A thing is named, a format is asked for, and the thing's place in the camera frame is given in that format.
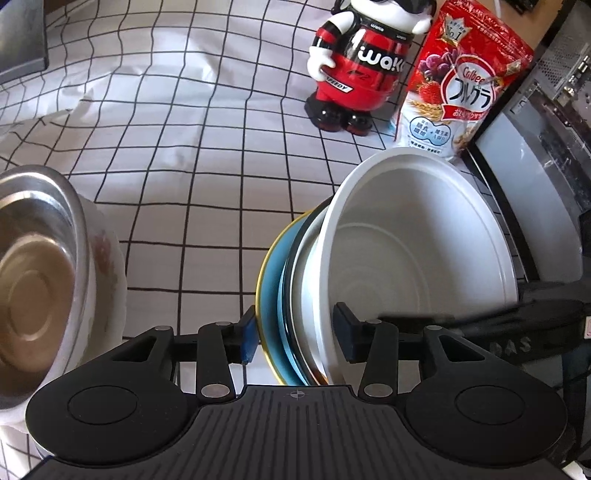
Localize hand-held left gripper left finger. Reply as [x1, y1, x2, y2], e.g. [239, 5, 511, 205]
[111, 305, 260, 403]

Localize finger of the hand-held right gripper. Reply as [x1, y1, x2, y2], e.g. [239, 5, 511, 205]
[378, 313, 468, 334]

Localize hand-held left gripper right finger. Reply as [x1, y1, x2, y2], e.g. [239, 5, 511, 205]
[332, 302, 482, 403]

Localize blue plate with yellow rim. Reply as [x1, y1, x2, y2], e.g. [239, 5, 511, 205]
[255, 208, 333, 386]

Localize blue bowl with dark rim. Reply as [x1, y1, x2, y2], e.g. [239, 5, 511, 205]
[276, 215, 326, 386]

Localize plain white bowl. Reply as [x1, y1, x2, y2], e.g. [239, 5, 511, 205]
[295, 148, 520, 386]

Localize white bowl with floral print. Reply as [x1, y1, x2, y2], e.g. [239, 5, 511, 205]
[0, 194, 129, 455]

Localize stainless steel bowl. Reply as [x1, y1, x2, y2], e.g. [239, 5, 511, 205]
[0, 165, 95, 411]

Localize white grid tablecloth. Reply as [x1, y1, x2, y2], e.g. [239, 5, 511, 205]
[0, 0, 504, 480]

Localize red cereal bag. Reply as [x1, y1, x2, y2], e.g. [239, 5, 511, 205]
[392, 0, 536, 165]

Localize red and black figurine bottle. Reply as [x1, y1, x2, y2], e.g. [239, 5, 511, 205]
[303, 0, 437, 137]

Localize dark grey panel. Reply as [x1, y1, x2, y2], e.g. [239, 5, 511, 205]
[0, 0, 49, 86]

